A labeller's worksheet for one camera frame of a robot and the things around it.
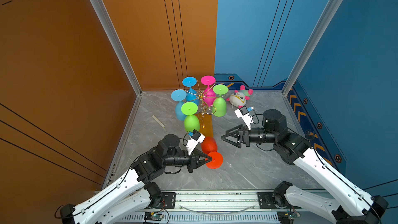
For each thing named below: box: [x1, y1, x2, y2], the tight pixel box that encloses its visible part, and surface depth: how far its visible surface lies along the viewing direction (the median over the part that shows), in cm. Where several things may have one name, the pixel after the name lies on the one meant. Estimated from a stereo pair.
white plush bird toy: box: [225, 85, 254, 109], surface depth 111 cm
